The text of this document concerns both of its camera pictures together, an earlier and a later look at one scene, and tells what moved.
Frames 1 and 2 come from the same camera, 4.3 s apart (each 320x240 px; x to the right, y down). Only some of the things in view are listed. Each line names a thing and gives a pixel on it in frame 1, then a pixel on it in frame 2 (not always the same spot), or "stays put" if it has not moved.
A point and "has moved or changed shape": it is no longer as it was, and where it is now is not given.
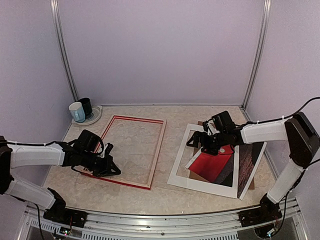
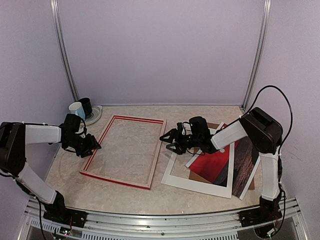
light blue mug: [77, 112] stays put
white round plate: [92, 118] stays put
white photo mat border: [210, 188] has moved or changed shape
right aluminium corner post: [266, 21] stays put
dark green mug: [86, 103] stays put
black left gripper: [106, 169] to [93, 145]
